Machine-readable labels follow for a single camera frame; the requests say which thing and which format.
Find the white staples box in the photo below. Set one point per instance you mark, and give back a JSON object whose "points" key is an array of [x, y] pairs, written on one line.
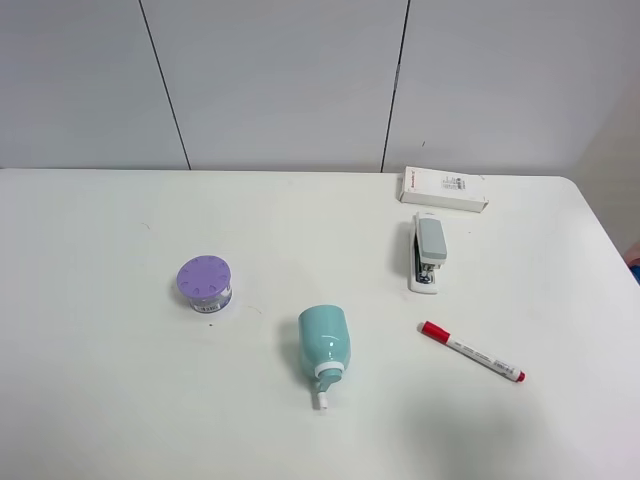
{"points": [[443, 189]]}

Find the grey white stapler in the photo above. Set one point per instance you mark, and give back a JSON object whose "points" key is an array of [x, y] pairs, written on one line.
{"points": [[428, 253]]}

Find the blue object at edge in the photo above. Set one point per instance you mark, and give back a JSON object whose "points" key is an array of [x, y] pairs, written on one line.
{"points": [[632, 259]]}

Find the purple lidded round jar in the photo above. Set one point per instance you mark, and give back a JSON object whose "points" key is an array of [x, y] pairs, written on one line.
{"points": [[205, 281]]}

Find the teal pencil sharpener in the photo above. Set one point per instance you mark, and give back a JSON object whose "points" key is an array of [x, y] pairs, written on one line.
{"points": [[324, 348]]}

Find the red white marker pen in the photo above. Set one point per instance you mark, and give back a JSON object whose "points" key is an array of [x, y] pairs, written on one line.
{"points": [[490, 362]]}

